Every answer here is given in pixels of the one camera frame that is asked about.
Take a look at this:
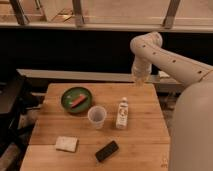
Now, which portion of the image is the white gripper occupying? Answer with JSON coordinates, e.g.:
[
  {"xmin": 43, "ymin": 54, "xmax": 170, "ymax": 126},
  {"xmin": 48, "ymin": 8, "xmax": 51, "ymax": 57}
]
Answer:
[{"xmin": 131, "ymin": 57, "xmax": 152, "ymax": 84}]

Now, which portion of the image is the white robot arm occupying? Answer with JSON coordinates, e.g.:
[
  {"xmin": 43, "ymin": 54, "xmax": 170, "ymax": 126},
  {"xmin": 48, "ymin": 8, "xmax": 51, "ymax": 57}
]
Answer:
[{"xmin": 130, "ymin": 32, "xmax": 213, "ymax": 171}]

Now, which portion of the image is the white plastic bottle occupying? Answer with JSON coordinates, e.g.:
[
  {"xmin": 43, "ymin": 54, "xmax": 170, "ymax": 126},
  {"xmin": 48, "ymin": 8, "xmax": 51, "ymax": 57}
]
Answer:
[{"xmin": 116, "ymin": 97, "xmax": 128, "ymax": 129}]

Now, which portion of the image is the clear plastic cup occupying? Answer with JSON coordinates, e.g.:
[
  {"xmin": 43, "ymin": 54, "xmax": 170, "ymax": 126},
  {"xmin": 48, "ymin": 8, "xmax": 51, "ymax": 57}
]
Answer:
[{"xmin": 87, "ymin": 106, "xmax": 107, "ymax": 129}]

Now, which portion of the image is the orange carrot piece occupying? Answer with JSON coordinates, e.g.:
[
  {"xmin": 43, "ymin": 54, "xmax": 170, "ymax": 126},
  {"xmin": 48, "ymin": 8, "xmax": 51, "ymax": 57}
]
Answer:
[{"xmin": 71, "ymin": 94, "xmax": 87, "ymax": 108}]

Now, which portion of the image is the green round plate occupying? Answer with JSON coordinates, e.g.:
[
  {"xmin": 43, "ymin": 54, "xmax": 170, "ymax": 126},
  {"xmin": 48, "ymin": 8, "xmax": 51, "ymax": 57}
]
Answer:
[{"xmin": 61, "ymin": 87, "xmax": 93, "ymax": 114}]

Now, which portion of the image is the black rectangular remote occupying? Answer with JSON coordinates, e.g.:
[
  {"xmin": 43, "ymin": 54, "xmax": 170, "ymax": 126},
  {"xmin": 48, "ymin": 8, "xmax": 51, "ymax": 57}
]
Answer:
[{"xmin": 95, "ymin": 141, "xmax": 119, "ymax": 162}]

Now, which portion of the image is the beige sponge block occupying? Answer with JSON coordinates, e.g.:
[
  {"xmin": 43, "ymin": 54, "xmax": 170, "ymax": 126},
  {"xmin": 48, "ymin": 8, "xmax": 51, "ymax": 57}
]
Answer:
[{"xmin": 55, "ymin": 136, "xmax": 78, "ymax": 152}]

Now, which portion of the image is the dark equipment at left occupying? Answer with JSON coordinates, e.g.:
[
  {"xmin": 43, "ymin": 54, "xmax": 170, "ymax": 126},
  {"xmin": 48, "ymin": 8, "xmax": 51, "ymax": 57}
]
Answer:
[{"xmin": 0, "ymin": 75, "xmax": 39, "ymax": 157}]

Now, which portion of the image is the grey metal shelf rail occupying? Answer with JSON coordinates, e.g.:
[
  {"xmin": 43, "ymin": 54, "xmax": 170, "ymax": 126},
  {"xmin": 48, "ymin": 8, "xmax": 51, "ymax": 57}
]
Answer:
[{"xmin": 18, "ymin": 69, "xmax": 184, "ymax": 93}]

